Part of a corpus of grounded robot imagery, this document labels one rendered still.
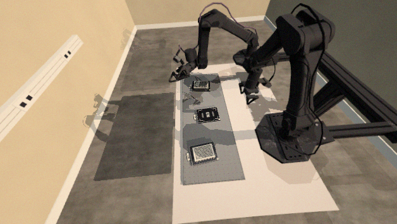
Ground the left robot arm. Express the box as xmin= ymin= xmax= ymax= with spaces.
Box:
xmin=242 ymin=8 xmax=336 ymax=160

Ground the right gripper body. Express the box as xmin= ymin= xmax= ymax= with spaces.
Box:
xmin=176 ymin=56 xmax=192 ymax=77

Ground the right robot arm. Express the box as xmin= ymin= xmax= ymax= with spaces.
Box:
xmin=185 ymin=9 xmax=259 ymax=71

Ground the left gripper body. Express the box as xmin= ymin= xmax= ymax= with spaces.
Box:
xmin=241 ymin=77 xmax=271 ymax=98

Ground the white multi-well plate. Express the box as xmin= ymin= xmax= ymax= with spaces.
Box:
xmin=193 ymin=81 xmax=209 ymax=89
xmin=192 ymin=144 xmax=215 ymax=162

